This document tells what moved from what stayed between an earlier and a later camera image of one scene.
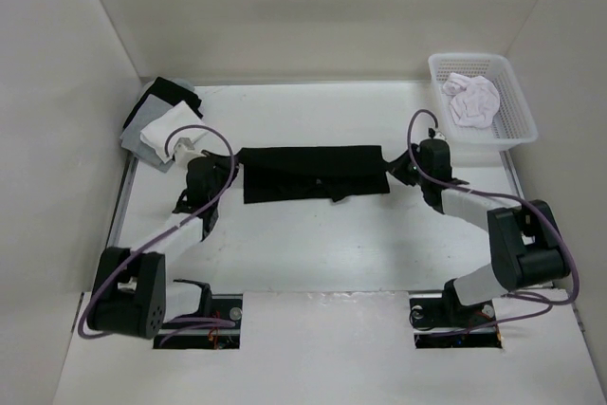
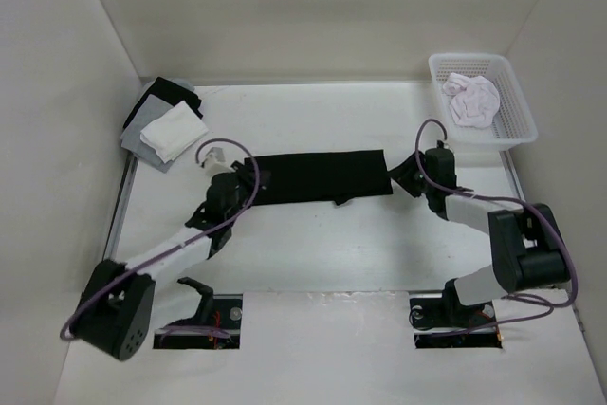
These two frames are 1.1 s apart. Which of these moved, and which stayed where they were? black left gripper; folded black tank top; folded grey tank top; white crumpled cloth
Moved: black left gripper
Stayed: folded black tank top; white crumpled cloth; folded grey tank top
